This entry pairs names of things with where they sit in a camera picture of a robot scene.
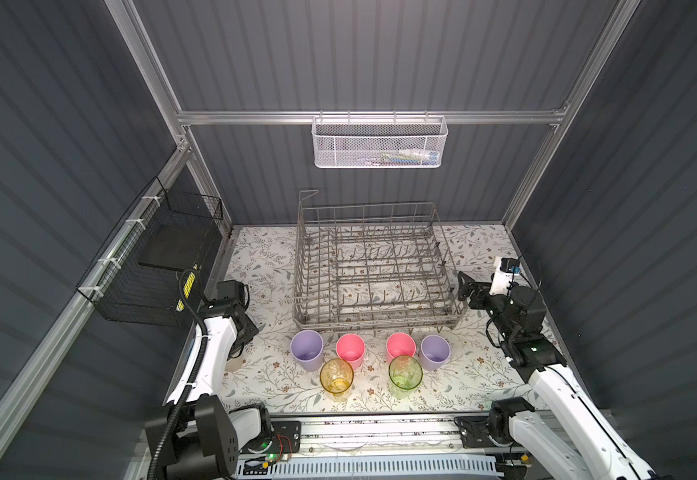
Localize lilac cup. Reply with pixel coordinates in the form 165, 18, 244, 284
290, 330, 324, 372
419, 335, 452, 371

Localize yellow transparent cup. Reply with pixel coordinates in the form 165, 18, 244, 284
320, 358, 355, 399

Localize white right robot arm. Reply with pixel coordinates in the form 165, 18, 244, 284
458, 270, 660, 479

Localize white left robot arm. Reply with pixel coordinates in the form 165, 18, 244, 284
146, 268, 276, 479

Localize yellow brush in basket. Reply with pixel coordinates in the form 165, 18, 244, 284
176, 268, 198, 313

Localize black pad in basket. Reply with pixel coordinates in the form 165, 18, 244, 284
138, 225, 204, 272

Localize pink cup right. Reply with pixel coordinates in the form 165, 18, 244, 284
386, 332, 417, 363

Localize pink cup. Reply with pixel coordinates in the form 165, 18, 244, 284
386, 332, 417, 363
336, 334, 366, 370

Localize green transparent cup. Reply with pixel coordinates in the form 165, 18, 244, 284
388, 355, 424, 398

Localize pink cup left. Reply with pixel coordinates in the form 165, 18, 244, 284
336, 334, 366, 370

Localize tubes in white basket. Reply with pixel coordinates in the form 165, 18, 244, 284
364, 149, 441, 168

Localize white vented cover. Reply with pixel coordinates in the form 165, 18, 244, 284
234, 454, 505, 479

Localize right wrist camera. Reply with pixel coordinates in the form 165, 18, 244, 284
490, 257, 522, 295

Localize black wire wall basket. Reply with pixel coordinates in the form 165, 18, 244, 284
78, 182, 228, 327

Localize grey wire dish rack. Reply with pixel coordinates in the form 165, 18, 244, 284
292, 190, 465, 332

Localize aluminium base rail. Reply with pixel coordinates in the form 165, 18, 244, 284
215, 410, 620, 457

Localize white mesh wall basket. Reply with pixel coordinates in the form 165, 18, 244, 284
310, 114, 449, 169

